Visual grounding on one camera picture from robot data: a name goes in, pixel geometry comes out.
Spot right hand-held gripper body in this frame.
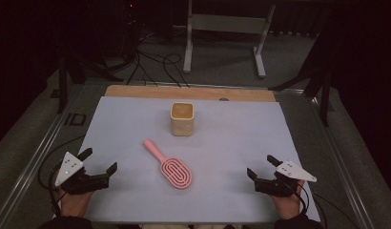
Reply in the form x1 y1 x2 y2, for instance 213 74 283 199
254 160 319 198

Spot aluminium floor rail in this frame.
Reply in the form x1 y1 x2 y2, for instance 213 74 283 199
273 89 378 229
0 85 87 229

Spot white metal stand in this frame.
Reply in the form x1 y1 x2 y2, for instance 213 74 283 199
182 0 277 79

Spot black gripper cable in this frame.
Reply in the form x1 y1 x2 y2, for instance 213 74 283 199
287 177 360 229
37 135 87 218

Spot pale blue table mat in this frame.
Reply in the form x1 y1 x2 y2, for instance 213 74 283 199
51 95 321 224

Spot black tripod stand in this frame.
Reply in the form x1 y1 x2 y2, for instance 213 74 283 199
50 52 125 115
267 30 333 128

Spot person's left hand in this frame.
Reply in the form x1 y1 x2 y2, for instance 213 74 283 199
58 190 94 219

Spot pink hairbrush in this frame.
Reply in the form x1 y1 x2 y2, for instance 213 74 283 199
143 138 194 191

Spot black square floor bracket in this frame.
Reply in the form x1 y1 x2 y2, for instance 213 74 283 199
63 112 88 127

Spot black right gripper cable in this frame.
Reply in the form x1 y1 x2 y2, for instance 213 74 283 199
287 177 360 229

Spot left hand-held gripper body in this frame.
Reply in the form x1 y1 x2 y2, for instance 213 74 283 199
53 151 111 196

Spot black floor cables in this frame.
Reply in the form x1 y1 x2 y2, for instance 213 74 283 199
126 30 192 89

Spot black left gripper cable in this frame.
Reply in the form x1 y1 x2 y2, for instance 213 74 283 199
37 135 87 218

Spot person's right hand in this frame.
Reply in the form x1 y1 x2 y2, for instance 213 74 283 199
269 179 307 220

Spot beige square cup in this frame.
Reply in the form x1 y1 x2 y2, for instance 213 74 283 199
170 101 196 137

